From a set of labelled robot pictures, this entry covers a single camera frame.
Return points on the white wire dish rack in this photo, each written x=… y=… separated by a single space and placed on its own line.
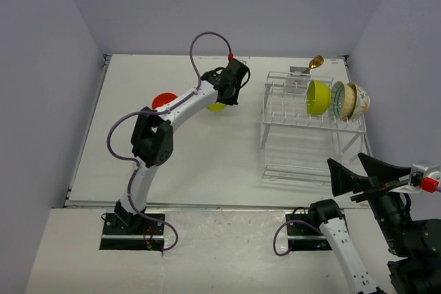
x=297 y=145

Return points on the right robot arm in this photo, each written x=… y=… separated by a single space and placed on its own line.
x=415 y=243

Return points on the gold spoon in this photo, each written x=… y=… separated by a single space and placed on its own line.
x=316 y=62

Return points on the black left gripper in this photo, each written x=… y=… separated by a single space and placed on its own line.
x=232 y=100

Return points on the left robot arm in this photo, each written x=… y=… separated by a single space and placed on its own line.
x=153 y=136

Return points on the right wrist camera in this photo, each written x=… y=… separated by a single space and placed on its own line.
x=424 y=176

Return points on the yellow floral white bowl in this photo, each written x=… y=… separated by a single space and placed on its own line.
x=362 y=103

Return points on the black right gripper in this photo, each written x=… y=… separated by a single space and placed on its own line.
x=343 y=179

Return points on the orange bowl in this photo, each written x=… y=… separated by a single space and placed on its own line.
x=157 y=103
x=166 y=95

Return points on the teal patterned white bowl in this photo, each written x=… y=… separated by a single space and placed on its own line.
x=343 y=101

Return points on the green bowl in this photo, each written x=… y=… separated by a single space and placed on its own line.
x=318 y=98
x=216 y=107

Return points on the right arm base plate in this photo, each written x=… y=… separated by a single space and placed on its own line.
x=300 y=236

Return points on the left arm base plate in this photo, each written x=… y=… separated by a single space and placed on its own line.
x=143 y=235

